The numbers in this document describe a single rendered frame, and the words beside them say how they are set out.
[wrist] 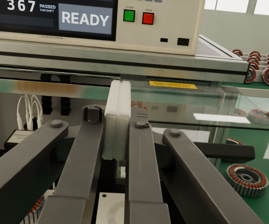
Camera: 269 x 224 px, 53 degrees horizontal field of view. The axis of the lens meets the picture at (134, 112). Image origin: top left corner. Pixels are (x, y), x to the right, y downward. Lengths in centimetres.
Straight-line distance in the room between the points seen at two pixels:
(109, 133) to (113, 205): 50
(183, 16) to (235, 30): 684
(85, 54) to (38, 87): 12
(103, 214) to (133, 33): 39
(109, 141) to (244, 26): 736
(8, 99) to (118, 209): 41
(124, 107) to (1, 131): 71
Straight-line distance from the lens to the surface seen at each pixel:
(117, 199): 66
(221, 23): 727
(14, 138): 63
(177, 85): 55
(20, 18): 60
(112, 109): 16
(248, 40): 759
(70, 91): 58
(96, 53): 55
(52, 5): 58
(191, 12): 58
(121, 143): 16
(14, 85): 60
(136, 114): 17
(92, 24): 57
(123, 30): 57
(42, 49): 57
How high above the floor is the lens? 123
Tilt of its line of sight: 24 degrees down
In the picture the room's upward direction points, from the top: 6 degrees clockwise
